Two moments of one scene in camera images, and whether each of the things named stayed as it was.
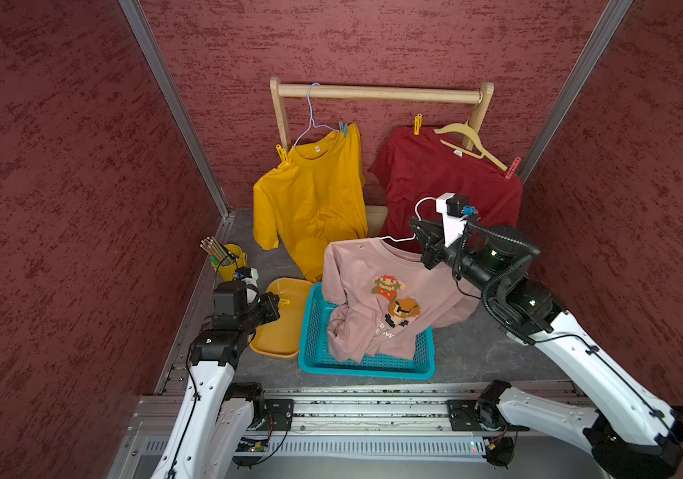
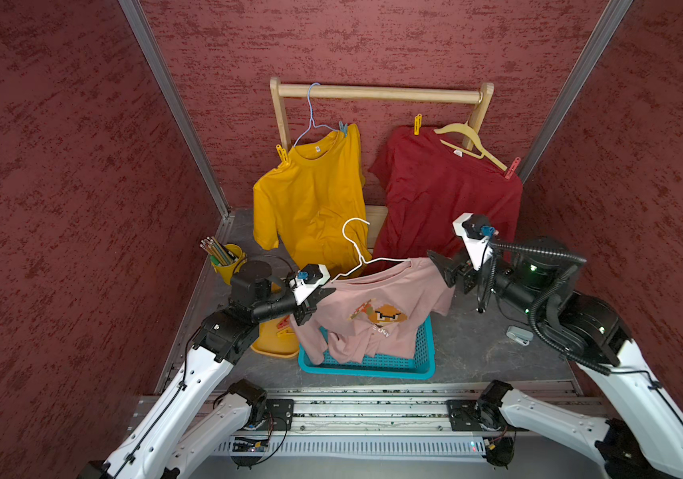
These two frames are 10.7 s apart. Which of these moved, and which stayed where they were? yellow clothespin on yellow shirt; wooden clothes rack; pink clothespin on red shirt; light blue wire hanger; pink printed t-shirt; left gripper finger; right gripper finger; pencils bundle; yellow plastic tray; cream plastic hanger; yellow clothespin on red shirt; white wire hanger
Moved: white wire hanger; pink printed t-shirt; right gripper finger; left gripper finger
Stayed: yellow plastic tray; pink clothespin on red shirt; yellow clothespin on red shirt; wooden clothes rack; pencils bundle; light blue wire hanger; cream plastic hanger; yellow clothespin on yellow shirt
